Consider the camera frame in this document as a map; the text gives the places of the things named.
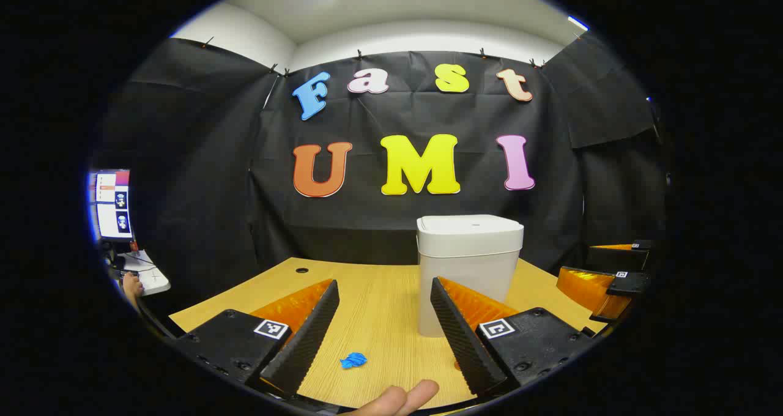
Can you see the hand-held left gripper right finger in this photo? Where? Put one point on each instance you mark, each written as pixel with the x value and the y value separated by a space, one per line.
pixel 459 336

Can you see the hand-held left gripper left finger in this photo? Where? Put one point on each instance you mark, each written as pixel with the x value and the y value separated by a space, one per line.
pixel 309 330

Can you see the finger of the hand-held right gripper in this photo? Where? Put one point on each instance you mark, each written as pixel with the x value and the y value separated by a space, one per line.
pixel 618 258
pixel 630 283

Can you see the blue paper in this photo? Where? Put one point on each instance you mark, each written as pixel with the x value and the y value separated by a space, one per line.
pixel 353 360

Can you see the white desktop garbage bin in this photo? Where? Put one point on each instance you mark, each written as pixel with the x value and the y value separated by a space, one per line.
pixel 471 251

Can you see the wooden desktop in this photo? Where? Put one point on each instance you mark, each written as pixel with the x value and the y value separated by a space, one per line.
pixel 379 306

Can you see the white side table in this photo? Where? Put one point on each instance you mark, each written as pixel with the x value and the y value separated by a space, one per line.
pixel 153 278

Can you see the computer monitor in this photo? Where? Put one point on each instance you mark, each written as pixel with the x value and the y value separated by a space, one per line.
pixel 113 214

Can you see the small ceiling light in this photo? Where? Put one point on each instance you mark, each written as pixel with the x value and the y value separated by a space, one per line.
pixel 578 22

